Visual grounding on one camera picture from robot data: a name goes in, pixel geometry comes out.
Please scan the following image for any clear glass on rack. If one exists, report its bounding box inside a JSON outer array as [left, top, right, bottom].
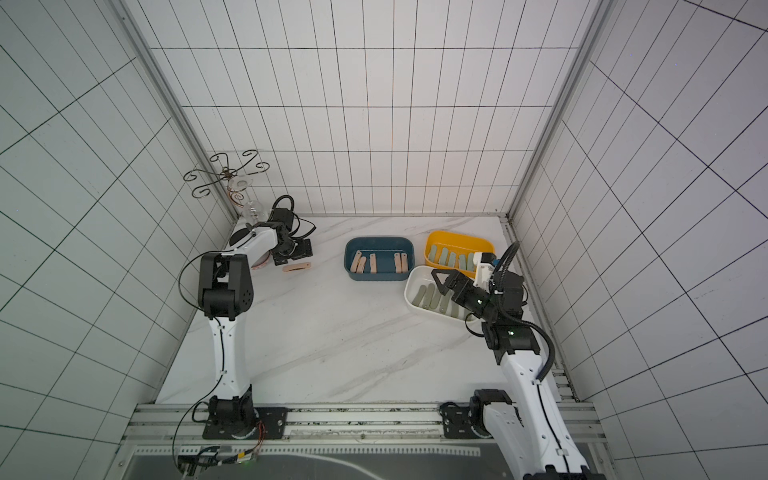
[[242, 200, 269, 224]]

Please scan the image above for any dark teal storage box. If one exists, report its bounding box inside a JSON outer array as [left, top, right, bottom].
[[344, 236, 415, 281]]

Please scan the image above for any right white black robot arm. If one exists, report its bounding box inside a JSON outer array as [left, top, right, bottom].
[[432, 269, 605, 479]]

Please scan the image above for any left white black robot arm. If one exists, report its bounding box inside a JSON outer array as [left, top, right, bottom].
[[197, 205, 312, 440]]

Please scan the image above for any yellow storage box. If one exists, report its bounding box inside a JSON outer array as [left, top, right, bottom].
[[424, 231, 495, 278]]

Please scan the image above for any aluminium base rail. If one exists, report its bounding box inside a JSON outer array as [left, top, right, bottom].
[[122, 403, 607, 448]]

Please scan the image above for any metal scroll cup rack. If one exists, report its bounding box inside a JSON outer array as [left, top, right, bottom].
[[182, 149, 271, 211]]

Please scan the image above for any white storage box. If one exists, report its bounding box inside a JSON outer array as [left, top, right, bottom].
[[404, 266, 479, 324]]

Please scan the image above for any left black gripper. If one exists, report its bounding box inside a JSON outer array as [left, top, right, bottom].
[[273, 236, 314, 265]]

